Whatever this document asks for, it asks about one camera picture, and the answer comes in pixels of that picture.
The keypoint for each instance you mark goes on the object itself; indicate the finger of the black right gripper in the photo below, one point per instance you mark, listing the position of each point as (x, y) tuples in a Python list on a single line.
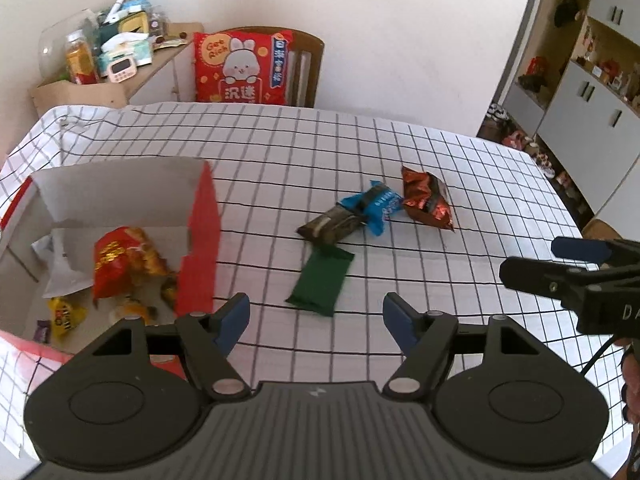
[(571, 248), (544, 278)]

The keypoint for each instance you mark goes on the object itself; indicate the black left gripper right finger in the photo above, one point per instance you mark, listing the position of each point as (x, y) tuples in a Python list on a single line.
[(494, 390)]

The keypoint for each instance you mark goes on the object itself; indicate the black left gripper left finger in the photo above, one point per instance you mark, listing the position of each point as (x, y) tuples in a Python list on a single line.
[(138, 392)]

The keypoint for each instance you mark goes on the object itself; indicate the yellow triangular snack packet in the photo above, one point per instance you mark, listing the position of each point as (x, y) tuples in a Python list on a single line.
[(66, 316)]

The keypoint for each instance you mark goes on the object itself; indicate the large red chips bag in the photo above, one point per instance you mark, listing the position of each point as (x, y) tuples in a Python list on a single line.
[(123, 259)]

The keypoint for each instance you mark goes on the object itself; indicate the shiny red-brown snack bag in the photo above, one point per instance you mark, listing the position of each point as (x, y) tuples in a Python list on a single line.
[(426, 199)]

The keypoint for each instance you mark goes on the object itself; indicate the white green snack packet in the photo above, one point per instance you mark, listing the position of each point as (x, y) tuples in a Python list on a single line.
[(63, 279)]

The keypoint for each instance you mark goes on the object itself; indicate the blue snack packet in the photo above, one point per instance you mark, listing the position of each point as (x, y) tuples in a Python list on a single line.
[(375, 206)]

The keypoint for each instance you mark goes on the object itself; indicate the dark olive snack bar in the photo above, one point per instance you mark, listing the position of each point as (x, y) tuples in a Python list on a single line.
[(331, 227)]

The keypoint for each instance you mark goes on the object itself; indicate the dark green snack packet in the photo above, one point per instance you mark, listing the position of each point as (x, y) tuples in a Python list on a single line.
[(321, 280)]

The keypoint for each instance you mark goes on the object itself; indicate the orange white bread packet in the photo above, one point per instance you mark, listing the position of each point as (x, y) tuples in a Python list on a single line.
[(133, 308)]

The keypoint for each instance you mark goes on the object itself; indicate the small pink candy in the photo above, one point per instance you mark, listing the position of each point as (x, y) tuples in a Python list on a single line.
[(43, 332)]

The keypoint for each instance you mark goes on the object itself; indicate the person right hand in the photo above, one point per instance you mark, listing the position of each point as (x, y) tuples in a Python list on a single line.
[(630, 368)]

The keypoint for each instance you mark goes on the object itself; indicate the red and white cardboard box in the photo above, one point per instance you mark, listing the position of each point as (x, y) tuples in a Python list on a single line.
[(83, 247)]

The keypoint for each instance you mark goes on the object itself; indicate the white black grid tablecloth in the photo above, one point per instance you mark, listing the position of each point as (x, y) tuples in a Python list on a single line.
[(276, 168)]

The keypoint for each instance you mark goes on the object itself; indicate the small white timer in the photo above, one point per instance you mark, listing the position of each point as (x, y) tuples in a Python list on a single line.
[(121, 69)]

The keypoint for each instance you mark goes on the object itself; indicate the orange drink bottle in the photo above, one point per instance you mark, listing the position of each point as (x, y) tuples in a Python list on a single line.
[(79, 59)]

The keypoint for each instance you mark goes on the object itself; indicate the brown wooden chair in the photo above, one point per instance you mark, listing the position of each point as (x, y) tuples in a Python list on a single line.
[(304, 61)]

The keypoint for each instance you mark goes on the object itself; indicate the red rabbit cushion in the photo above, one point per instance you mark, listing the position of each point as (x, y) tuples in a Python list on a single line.
[(242, 67)]

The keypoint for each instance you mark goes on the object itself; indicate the white tissue box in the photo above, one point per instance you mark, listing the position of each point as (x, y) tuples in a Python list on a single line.
[(134, 44)]

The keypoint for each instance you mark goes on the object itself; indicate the clear glass bowl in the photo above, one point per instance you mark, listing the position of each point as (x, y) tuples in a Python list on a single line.
[(52, 42)]

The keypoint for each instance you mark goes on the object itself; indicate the white wall cabinet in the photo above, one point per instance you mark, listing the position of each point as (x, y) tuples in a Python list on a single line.
[(570, 96)]

